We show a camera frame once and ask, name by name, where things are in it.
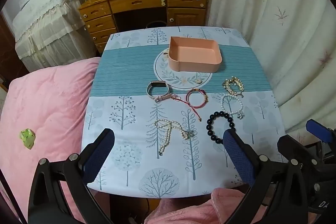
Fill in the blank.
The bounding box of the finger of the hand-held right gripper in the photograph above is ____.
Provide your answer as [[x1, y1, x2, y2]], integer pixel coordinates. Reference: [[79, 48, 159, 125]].
[[277, 135, 326, 169], [306, 119, 336, 146]]

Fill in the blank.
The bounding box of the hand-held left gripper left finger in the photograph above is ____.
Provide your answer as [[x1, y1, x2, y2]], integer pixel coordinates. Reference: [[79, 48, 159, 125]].
[[28, 128, 116, 224]]

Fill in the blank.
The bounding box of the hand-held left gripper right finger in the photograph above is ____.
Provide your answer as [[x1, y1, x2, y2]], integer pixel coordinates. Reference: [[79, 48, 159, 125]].
[[223, 128, 314, 224]]

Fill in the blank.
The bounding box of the gold hair comb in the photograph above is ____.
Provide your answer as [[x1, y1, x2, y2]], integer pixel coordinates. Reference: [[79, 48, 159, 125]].
[[223, 76, 246, 98]]

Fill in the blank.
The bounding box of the red cord bracelet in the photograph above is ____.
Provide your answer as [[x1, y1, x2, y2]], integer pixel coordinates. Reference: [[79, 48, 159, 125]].
[[171, 89, 209, 122]]

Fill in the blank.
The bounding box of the pink plastic box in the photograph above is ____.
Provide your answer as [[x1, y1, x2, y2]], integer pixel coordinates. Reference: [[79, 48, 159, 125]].
[[168, 36, 223, 73]]

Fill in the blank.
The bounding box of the pink blanket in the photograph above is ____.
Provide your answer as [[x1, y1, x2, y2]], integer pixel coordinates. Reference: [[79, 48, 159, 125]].
[[0, 57, 101, 224]]

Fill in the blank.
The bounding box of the green crumpled wrapper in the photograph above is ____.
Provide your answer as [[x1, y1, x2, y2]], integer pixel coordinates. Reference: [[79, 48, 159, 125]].
[[20, 129, 36, 149]]

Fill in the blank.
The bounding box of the pink fleece cloth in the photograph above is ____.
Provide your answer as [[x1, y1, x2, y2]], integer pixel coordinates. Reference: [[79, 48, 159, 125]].
[[144, 187, 252, 224]]

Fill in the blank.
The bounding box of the tree print tablecloth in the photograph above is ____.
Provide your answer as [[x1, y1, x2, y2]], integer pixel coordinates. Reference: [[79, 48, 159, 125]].
[[80, 26, 288, 199]]

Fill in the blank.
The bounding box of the round floral placemat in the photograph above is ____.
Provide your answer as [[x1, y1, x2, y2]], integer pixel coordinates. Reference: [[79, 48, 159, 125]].
[[154, 48, 213, 90]]

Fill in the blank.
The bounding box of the white leaf print curtain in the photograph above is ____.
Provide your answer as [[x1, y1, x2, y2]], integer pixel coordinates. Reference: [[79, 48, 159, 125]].
[[201, 0, 336, 135]]

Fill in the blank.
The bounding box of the brown wooden door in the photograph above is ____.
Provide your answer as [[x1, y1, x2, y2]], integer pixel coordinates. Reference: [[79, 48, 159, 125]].
[[0, 11, 29, 77]]

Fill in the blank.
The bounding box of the dark waste bin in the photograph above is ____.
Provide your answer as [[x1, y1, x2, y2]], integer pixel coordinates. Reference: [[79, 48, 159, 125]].
[[146, 21, 168, 29]]

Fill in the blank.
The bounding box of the white cloth covered furniture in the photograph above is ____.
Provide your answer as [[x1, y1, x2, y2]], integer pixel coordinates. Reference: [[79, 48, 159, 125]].
[[12, 0, 97, 72]]

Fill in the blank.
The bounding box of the wooden desk with hutch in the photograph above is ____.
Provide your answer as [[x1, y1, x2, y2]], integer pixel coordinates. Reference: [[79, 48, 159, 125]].
[[73, 0, 210, 55]]

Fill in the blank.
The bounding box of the white pearl bracelet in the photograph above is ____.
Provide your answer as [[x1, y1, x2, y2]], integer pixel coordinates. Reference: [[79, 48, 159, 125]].
[[220, 94, 244, 119]]

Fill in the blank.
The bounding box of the black bead bracelet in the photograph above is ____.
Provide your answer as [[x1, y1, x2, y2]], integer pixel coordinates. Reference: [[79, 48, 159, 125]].
[[206, 111, 234, 145]]

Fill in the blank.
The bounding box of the pearl necklace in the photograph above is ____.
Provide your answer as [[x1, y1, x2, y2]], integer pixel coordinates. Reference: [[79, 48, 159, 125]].
[[154, 119, 197, 156]]

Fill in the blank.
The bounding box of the pink strap watch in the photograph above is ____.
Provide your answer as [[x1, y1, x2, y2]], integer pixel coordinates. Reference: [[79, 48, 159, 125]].
[[146, 81, 174, 103]]

